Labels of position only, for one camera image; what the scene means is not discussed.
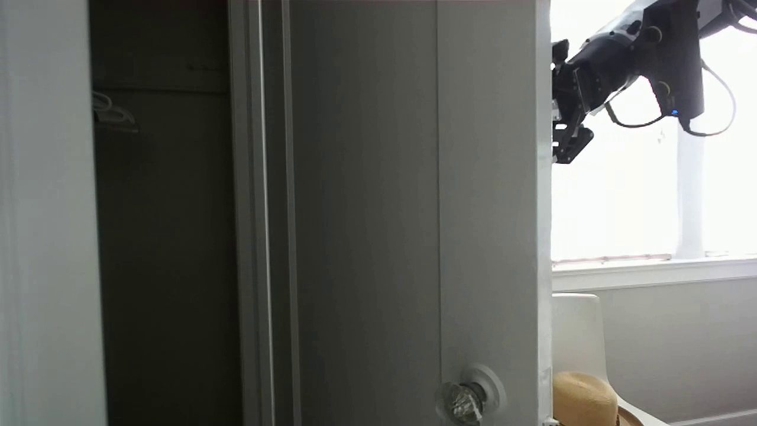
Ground window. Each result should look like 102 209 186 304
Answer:
551 0 757 292

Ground straw hat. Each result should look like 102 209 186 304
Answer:
552 371 645 426

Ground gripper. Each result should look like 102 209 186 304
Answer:
552 58 610 165

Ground white clothes hangers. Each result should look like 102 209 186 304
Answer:
92 91 140 134

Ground white door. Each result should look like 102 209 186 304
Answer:
228 0 554 426

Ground glass door knob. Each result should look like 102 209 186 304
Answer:
436 363 507 426

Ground white chair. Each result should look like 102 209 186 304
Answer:
552 292 670 426

